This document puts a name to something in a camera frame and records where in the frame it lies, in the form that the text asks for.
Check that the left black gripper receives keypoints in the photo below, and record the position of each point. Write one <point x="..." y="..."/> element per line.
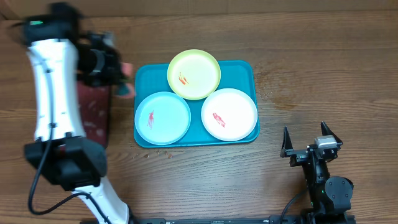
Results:
<point x="112" y="78"/>

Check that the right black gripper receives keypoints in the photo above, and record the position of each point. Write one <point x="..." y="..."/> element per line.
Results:
<point x="297" y="154"/>

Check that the red and green sponge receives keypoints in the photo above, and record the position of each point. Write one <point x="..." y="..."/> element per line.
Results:
<point x="127" y="81"/>

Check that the light blue plate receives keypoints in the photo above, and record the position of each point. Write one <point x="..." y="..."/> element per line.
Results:
<point x="162" y="118"/>

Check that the yellow-green plate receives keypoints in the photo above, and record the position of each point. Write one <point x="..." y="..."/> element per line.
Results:
<point x="193" y="74"/>

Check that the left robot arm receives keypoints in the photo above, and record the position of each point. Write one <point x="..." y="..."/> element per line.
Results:
<point x="62" y="56"/>

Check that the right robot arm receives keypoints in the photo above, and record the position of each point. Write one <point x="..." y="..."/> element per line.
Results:
<point x="330" y="196"/>

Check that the black and red tray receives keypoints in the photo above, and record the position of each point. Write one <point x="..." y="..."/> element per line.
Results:
<point x="94" y="106"/>

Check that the teal plastic serving tray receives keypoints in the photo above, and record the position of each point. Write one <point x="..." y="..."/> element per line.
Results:
<point x="152" y="78"/>

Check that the white plate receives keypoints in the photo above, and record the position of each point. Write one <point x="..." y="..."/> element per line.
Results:
<point x="229" y="114"/>

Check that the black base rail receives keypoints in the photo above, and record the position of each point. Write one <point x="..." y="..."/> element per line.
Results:
<point x="273" y="219"/>

